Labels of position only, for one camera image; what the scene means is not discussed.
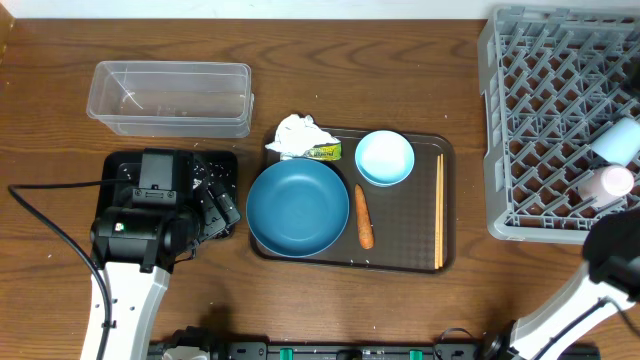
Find dark blue bowl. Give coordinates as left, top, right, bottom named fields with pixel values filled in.
left=246, top=158, right=350, bottom=258

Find orange carrot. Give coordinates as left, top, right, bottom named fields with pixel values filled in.
left=354, top=184, right=375, bottom=250

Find light blue small bowl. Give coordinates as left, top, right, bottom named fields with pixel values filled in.
left=354, top=130, right=415, bottom=187

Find wooden chopstick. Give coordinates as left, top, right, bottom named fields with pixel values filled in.
left=435, top=154, right=442, bottom=269
left=437, top=154, right=444, bottom=268

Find pale pink cup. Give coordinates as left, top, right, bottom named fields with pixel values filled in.
left=578, top=165, right=634, bottom=207

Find light blue cup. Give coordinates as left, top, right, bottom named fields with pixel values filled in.
left=591, top=118, right=639, bottom=168

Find pile of white rice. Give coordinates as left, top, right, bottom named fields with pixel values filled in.
left=113, top=154, right=237, bottom=203

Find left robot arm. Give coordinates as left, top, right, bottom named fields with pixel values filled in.
left=81, top=148, right=241, bottom=359

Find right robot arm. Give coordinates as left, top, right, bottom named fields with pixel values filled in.
left=479, top=210, right=639, bottom=360

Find grey dishwasher rack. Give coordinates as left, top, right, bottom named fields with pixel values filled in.
left=478, top=5, right=639, bottom=245

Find black rectangular tray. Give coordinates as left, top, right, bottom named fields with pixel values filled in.
left=96, top=151, right=241, bottom=242

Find clear plastic bin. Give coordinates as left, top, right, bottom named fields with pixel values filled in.
left=86, top=61, right=254, bottom=138

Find crumpled white tissue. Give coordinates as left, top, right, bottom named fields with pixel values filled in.
left=265, top=114, right=341, bottom=155

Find yellow green wrapper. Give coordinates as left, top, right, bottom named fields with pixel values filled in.
left=280, top=142, right=342, bottom=162

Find dark brown serving tray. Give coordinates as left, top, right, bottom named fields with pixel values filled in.
left=249, top=128, right=456, bottom=274

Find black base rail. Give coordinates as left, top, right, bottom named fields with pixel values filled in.
left=149, top=327, right=601, bottom=360

